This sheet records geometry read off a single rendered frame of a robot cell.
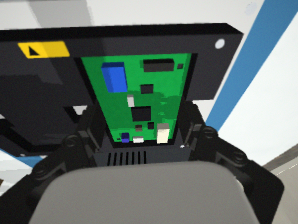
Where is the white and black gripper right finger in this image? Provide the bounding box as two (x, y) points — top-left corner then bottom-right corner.
(177, 93), (285, 224)

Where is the green circuit board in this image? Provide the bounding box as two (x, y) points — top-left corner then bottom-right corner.
(81, 53), (191, 143)

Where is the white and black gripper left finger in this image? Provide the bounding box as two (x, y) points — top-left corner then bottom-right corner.
(0, 98), (106, 224)

